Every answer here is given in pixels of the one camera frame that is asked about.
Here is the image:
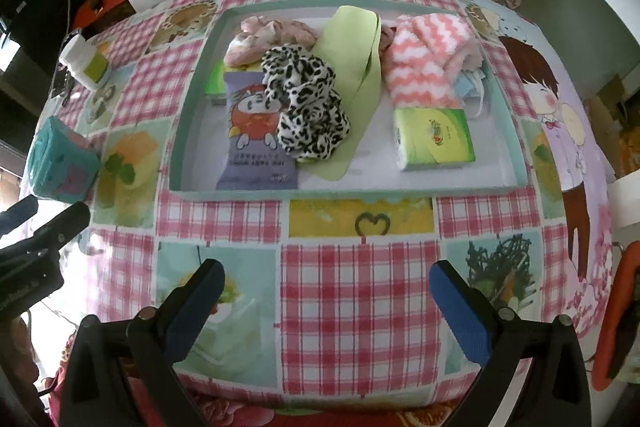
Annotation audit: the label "blue face mask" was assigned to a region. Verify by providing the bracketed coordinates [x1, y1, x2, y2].
[450, 66, 490, 118]

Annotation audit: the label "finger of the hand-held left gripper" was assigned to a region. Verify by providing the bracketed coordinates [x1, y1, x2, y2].
[0, 202, 92, 266]
[0, 194, 40, 238]

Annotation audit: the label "leopard print scrunchie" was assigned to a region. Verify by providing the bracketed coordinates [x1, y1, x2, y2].
[261, 43, 353, 162]

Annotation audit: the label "purple cartoon wipes packet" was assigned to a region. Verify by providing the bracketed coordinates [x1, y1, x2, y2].
[215, 69, 301, 192]

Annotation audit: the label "cardboard boxes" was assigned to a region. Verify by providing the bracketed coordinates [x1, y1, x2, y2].
[585, 74, 640, 178]

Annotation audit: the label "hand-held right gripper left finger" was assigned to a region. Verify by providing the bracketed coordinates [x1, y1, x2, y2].
[59, 258, 226, 427]

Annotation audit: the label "shallow teal box tray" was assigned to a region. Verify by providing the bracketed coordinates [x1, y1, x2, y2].
[169, 0, 528, 204]

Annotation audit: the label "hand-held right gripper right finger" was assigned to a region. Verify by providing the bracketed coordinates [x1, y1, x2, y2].
[429, 260, 593, 427]

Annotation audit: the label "black cabinet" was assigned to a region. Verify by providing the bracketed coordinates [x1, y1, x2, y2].
[0, 0, 76, 168]

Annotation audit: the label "light green cloth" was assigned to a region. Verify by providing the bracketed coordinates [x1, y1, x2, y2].
[295, 6, 383, 182]

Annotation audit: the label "pink white zigzag sock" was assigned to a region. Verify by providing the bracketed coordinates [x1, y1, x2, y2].
[382, 13, 483, 110]

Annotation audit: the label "pink checked printed tablecloth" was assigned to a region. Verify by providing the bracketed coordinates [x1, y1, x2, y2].
[22, 0, 616, 410]

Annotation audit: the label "white bottle green label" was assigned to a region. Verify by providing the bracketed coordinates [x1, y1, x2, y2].
[59, 34, 112, 90]

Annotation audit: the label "black smartphone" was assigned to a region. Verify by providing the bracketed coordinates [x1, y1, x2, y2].
[50, 64, 72, 100]

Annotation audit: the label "orange chair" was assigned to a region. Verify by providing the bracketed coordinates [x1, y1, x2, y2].
[592, 241, 640, 392]

